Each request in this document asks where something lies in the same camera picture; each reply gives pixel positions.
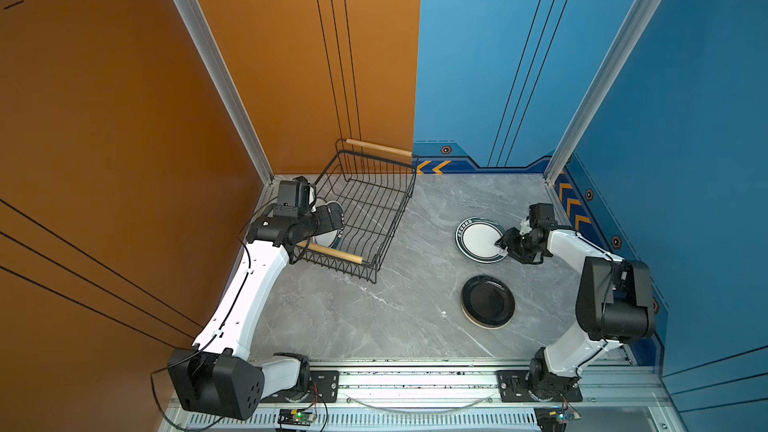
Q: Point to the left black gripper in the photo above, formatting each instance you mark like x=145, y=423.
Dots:
x=325, y=224

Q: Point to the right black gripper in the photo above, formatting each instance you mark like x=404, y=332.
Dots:
x=510, y=235

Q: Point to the black wire dish rack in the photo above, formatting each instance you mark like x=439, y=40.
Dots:
x=373, y=184

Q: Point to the black plate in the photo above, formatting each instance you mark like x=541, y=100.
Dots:
x=488, y=299

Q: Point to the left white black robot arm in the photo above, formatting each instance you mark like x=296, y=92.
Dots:
x=215, y=375

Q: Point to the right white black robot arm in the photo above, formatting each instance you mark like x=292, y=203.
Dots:
x=614, y=302

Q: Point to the circuit board right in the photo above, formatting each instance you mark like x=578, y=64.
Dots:
x=555, y=419

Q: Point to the green circuit board left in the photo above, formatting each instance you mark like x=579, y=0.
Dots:
x=296, y=420

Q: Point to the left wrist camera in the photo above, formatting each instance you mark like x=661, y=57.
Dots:
x=295, y=198

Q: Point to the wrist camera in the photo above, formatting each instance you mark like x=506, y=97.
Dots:
x=295, y=198
x=541, y=216

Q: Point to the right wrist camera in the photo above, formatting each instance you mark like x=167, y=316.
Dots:
x=541, y=216

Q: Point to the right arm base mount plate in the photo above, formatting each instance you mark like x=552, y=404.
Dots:
x=514, y=387

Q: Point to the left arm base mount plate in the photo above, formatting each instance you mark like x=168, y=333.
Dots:
x=325, y=382

